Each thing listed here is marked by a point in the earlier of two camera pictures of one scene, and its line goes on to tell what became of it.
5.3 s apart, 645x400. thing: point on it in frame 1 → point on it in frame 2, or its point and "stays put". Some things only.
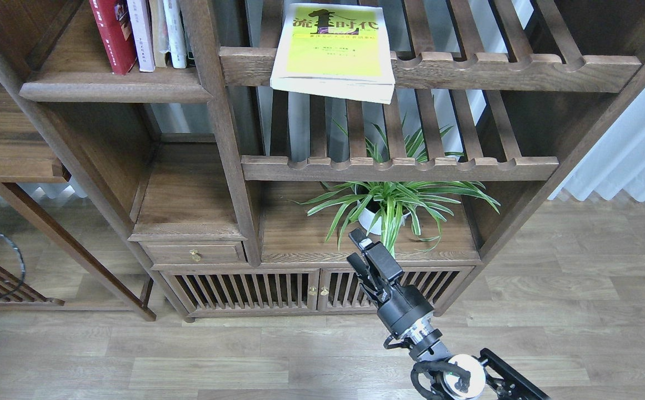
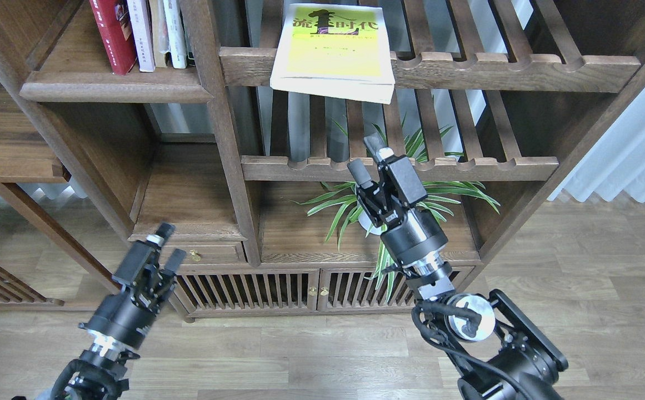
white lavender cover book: [139, 12] stays put
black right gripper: [407, 305] → [410, 234]
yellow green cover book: [336, 50] stays put
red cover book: [115, 24] stays put
